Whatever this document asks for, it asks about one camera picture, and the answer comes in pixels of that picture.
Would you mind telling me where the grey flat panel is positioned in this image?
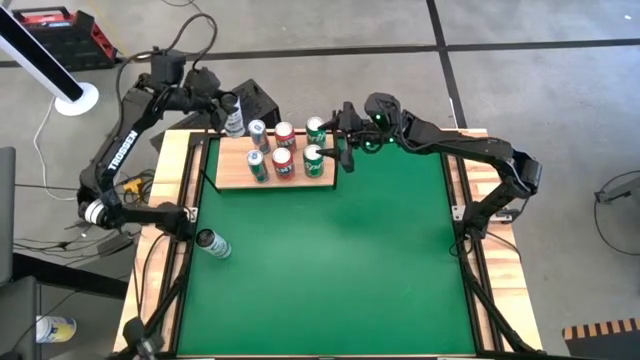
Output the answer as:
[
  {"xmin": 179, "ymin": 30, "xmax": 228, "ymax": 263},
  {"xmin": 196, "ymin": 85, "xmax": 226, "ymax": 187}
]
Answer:
[{"xmin": 0, "ymin": 146, "xmax": 17, "ymax": 286}]

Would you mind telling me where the green table mat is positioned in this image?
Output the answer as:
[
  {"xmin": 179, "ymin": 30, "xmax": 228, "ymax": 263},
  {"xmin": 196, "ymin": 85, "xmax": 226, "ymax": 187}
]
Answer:
[{"xmin": 175, "ymin": 137, "xmax": 477, "ymax": 357}]

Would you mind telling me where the black looped cable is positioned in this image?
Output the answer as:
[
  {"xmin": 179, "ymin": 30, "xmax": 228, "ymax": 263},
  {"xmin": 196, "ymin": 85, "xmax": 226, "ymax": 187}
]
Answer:
[{"xmin": 593, "ymin": 169, "xmax": 640, "ymax": 259}]

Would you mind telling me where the wooden tray board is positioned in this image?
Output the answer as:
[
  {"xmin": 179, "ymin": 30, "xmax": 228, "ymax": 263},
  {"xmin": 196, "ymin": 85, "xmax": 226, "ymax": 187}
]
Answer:
[{"xmin": 198, "ymin": 109, "xmax": 341, "ymax": 194}]

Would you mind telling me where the red black toolbox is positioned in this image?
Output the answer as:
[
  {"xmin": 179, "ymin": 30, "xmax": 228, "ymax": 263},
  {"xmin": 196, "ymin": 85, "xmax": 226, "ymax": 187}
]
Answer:
[{"xmin": 12, "ymin": 5, "xmax": 119, "ymax": 72}]

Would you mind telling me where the black floor cable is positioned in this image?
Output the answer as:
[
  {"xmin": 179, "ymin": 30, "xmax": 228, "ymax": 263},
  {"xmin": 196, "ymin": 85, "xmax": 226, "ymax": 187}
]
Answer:
[{"xmin": 117, "ymin": 0, "xmax": 219, "ymax": 66}]

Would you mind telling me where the white yellow wipes canister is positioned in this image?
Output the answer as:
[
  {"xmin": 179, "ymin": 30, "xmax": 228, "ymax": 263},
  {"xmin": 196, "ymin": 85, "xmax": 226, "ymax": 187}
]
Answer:
[{"xmin": 35, "ymin": 314, "xmax": 78, "ymax": 345}]

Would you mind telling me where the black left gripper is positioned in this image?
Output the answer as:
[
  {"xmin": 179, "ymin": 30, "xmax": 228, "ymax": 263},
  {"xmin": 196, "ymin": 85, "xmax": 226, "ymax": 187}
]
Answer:
[{"xmin": 187, "ymin": 67, "xmax": 236, "ymax": 133}]

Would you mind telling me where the black aluminium table frame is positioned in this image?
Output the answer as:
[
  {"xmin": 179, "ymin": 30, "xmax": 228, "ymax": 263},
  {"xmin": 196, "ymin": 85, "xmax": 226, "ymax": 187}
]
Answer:
[{"xmin": 117, "ymin": 113, "xmax": 546, "ymax": 360}]

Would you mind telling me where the black perforated computer case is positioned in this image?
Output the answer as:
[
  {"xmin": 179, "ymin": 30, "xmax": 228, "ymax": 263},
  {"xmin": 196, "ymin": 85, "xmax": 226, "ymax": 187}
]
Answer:
[{"xmin": 149, "ymin": 78, "xmax": 283, "ymax": 151}]

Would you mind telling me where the red soda can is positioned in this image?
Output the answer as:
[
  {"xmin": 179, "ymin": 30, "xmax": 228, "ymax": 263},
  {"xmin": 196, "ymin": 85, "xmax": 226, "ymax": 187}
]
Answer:
[
  {"xmin": 273, "ymin": 121, "xmax": 298, "ymax": 154},
  {"xmin": 271, "ymin": 146, "xmax": 296, "ymax": 182}
]

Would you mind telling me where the black orange striped box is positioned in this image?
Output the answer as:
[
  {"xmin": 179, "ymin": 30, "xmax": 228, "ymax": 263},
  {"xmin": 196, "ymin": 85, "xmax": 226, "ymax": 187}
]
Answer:
[{"xmin": 562, "ymin": 317, "xmax": 640, "ymax": 360}]

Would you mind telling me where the blue silver Red Bull can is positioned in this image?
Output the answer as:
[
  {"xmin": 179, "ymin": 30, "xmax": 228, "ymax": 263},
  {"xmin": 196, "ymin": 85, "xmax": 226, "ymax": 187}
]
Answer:
[
  {"xmin": 247, "ymin": 118, "xmax": 272, "ymax": 155},
  {"xmin": 246, "ymin": 149, "xmax": 270, "ymax": 184}
]

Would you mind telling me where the white slim can black lid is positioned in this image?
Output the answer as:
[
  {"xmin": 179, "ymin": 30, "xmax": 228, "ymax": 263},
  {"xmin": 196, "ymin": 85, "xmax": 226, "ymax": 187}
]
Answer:
[
  {"xmin": 220, "ymin": 92, "xmax": 247, "ymax": 139},
  {"xmin": 195, "ymin": 227, "xmax": 233, "ymax": 260}
]

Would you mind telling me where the green Sprite soda can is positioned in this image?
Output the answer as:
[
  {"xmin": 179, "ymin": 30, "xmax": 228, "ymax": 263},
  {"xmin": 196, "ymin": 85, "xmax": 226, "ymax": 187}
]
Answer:
[
  {"xmin": 305, "ymin": 115, "xmax": 328, "ymax": 150},
  {"xmin": 302, "ymin": 143, "xmax": 326, "ymax": 179}
]

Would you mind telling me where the white black standing tower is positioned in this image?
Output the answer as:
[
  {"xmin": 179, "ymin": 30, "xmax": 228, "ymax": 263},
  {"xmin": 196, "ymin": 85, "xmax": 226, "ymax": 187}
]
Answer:
[{"xmin": 0, "ymin": 4, "xmax": 100, "ymax": 117}]

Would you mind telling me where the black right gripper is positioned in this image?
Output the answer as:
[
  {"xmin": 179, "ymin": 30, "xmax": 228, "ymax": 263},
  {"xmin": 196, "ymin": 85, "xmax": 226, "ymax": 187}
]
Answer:
[{"xmin": 314, "ymin": 92, "xmax": 416, "ymax": 175}]

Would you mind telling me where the yellow cable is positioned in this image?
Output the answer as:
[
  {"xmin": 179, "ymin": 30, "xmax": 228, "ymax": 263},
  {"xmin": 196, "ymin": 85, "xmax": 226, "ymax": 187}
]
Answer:
[{"xmin": 87, "ymin": 0, "xmax": 131, "ymax": 61}]

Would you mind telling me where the white cable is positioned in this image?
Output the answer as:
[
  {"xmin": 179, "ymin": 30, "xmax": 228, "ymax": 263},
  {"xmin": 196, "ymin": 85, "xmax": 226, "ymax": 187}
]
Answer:
[{"xmin": 32, "ymin": 97, "xmax": 86, "ymax": 203}]

